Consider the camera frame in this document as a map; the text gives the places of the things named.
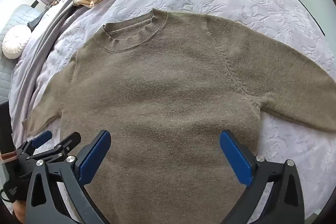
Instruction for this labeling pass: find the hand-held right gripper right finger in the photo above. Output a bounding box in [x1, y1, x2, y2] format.
[219, 130, 305, 224]

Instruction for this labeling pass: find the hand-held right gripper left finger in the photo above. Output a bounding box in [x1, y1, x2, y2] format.
[25, 130, 112, 224]

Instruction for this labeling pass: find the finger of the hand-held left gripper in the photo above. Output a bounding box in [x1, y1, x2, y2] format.
[16, 130, 53, 159]
[39, 132, 82, 161]

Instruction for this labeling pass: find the brown knit sweater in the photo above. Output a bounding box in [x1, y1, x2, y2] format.
[21, 7, 336, 224]

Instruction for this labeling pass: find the grey bed sheet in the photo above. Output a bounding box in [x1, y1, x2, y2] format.
[7, 0, 91, 119]

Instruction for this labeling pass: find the white round pillow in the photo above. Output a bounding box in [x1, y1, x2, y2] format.
[2, 25, 32, 60]

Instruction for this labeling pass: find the black flat object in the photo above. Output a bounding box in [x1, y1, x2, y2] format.
[28, 13, 44, 31]

